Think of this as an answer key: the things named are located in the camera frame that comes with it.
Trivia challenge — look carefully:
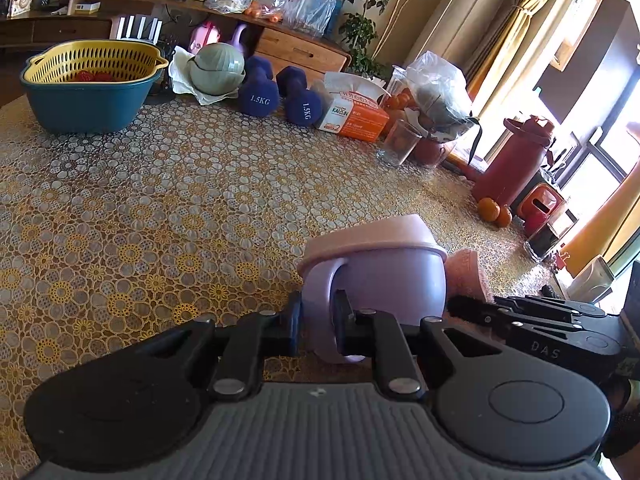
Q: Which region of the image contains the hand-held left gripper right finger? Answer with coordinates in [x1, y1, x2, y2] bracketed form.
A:
[334, 290, 502, 398]

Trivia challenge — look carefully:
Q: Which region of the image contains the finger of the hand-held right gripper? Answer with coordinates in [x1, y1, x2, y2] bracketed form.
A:
[492, 295, 610, 325]
[446, 296, 622, 372]

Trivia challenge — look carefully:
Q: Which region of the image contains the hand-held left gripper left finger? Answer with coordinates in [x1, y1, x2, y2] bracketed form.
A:
[150, 292, 304, 402]

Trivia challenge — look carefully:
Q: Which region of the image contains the purple mug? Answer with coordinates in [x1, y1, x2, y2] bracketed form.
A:
[299, 240, 447, 365]

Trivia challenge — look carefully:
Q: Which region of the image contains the pink bowl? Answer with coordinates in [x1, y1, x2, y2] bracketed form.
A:
[299, 213, 449, 275]

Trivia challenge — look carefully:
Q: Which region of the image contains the dark glass jar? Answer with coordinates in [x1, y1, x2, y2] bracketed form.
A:
[524, 210, 577, 262]

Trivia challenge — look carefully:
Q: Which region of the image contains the red and orange container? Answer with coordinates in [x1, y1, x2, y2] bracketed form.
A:
[516, 182, 567, 235]

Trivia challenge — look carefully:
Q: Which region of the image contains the red water bottle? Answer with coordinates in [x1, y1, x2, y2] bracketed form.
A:
[471, 115, 557, 205]

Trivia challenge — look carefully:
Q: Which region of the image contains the clear drinking glass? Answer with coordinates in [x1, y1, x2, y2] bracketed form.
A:
[376, 119, 423, 168]

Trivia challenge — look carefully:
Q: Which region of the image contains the orange and white tissue box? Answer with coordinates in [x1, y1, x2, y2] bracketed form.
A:
[316, 72, 391, 142]

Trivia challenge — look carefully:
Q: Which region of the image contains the small blue dumbbell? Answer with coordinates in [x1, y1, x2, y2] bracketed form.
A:
[276, 66, 326, 127]

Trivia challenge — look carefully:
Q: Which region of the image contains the large blue dumbbell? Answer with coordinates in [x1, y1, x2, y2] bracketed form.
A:
[236, 56, 280, 117]

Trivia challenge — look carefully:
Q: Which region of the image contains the clear plastic bag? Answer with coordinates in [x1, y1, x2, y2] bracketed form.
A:
[404, 51, 482, 142]

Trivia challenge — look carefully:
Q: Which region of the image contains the green ceramic pot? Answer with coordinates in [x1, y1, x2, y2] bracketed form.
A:
[188, 42, 247, 97]

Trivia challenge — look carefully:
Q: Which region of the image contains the white cloth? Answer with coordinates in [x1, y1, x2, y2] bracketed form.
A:
[168, 46, 242, 107]

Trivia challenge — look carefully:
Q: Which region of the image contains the wooden cabinet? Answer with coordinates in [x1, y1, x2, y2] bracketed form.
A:
[0, 0, 352, 75]

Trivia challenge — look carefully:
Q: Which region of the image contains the yellow curtain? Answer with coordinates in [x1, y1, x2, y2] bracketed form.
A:
[460, 0, 591, 111]

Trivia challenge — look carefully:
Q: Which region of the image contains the blue plastic basin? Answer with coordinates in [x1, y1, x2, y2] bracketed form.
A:
[20, 62, 166, 135]

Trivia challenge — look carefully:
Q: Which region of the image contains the clear bag with blue items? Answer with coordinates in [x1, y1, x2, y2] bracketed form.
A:
[280, 0, 346, 38]

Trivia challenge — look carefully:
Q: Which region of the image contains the white standing air conditioner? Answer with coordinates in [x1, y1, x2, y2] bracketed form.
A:
[404, 0, 506, 68]

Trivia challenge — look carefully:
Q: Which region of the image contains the green potted plant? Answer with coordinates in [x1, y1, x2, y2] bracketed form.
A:
[340, 0, 451, 78]

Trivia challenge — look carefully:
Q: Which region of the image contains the yellow colander basket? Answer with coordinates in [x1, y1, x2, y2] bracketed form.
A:
[23, 39, 169, 85]

